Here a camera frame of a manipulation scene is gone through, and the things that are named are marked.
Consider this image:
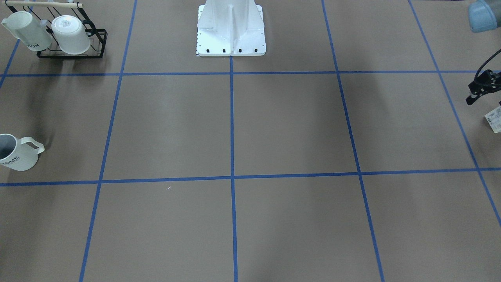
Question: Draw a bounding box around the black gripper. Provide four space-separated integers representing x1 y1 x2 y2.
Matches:
465 70 501 106

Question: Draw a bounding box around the milk carton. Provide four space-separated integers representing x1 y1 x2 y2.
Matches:
484 106 501 133

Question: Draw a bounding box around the white HOME mug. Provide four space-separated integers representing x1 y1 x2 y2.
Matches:
0 134 45 171

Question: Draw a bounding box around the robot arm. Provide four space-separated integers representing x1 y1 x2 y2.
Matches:
465 0 501 106

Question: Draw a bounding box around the white mug on rack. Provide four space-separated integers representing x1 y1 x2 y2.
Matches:
1 11 52 52
51 15 91 55

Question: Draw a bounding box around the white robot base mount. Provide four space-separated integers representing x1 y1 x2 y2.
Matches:
196 0 267 57

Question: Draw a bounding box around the black wire mug rack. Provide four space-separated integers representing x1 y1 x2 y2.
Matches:
1 0 108 60

